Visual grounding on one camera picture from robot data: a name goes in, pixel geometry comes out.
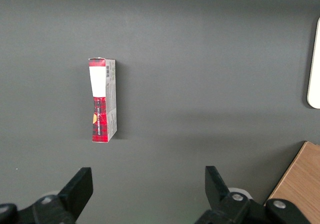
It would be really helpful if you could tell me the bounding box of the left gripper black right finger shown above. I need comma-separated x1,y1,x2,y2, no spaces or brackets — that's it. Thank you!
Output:
194,165,313,224

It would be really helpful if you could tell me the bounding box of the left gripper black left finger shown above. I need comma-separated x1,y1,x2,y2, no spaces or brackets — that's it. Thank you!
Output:
0,167,94,224

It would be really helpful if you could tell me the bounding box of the wooden drawer cabinet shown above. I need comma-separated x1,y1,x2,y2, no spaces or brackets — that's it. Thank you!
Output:
264,140,320,224

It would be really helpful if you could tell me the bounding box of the red plaid carton box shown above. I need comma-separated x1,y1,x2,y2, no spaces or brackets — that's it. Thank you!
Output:
88,57,118,143

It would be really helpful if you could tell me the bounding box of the beige plastic tray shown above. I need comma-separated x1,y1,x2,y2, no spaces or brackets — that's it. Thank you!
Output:
306,17,320,109

